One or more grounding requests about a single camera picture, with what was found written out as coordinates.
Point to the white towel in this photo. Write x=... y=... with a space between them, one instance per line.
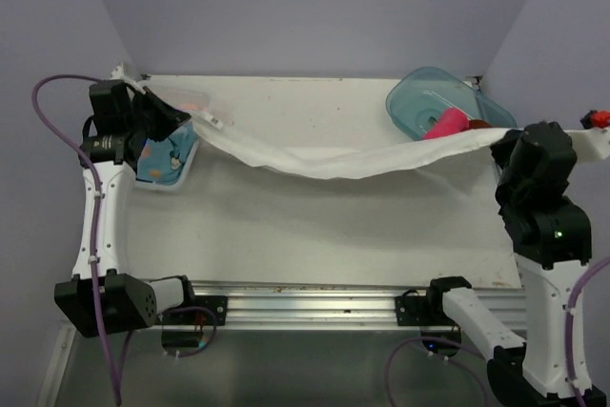
x=319 y=128

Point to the pink rolled towel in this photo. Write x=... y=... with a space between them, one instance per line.
x=451 y=121

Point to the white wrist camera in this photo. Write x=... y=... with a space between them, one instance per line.
x=121 y=72
x=591 y=143

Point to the light blue patterned cloth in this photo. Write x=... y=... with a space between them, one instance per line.
x=162 y=162

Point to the teal transparent plastic bin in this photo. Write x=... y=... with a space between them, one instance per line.
x=416 y=103

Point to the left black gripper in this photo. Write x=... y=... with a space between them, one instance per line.
x=169 y=117

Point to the brown rolled towel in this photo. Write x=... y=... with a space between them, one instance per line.
x=478 y=124

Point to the aluminium mounting rail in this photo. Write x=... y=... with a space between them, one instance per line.
x=306 y=307

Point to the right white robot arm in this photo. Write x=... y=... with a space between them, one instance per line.
x=552 y=243

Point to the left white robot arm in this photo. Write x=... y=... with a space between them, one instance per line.
x=102 y=297

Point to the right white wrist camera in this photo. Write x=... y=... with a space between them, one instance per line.
x=591 y=143

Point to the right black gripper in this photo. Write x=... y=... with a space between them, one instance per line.
x=501 y=152

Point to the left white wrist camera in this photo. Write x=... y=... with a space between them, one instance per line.
x=121 y=72

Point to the white plastic laundry basket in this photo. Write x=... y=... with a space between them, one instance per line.
x=175 y=96

